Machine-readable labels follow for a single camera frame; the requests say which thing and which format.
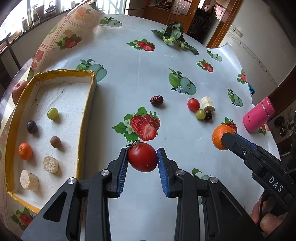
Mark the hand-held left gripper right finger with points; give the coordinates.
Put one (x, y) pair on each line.
(163, 176)

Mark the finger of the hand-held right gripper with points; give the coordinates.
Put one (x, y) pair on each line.
(233, 142)
(248, 141)

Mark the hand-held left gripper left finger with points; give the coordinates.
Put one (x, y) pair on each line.
(122, 176)

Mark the orange mandarin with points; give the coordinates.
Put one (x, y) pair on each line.
(217, 138)
(25, 151)

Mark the round porous beige slice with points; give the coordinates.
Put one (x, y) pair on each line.
(50, 164)

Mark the brown longan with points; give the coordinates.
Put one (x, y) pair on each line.
(55, 141)

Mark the cardboard box with yellow tape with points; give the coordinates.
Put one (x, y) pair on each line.
(64, 104)

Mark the pale beige chunk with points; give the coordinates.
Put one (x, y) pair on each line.
(29, 180)

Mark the green grape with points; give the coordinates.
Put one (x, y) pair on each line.
(200, 114)
(52, 113)

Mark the dark purple grape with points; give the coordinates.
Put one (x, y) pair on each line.
(208, 115)
(31, 127)

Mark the person's right hand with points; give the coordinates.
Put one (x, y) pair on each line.
(268, 222)

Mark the pink thermos bottle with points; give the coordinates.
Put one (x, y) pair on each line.
(256, 118)

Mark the dark appliance with dials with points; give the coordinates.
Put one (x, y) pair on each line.
(283, 129)

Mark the pale ribbed chunk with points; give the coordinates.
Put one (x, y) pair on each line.
(208, 103)

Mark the blue plastic object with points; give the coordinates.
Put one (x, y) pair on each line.
(251, 89)

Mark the small red cherry tomato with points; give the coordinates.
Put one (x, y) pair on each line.
(193, 104)

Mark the brown wooden board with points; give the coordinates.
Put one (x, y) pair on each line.
(283, 93)

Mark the dried red date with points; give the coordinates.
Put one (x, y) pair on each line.
(157, 100)

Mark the fruit print tablecloth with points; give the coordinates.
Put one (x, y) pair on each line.
(138, 81)

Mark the dark metal rack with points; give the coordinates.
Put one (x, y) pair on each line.
(198, 23)

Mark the green leafy vegetable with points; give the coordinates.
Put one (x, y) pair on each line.
(173, 32)

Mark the red apple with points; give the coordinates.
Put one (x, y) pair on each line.
(19, 91)

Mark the wooden cabinet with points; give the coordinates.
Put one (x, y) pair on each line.
(175, 11)

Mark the dark chair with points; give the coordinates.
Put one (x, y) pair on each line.
(9, 51)

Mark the metal pot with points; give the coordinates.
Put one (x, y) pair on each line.
(50, 9)

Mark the white spray bottle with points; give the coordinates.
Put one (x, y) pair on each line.
(35, 11)

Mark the wooden door frame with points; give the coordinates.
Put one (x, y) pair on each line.
(222, 25)

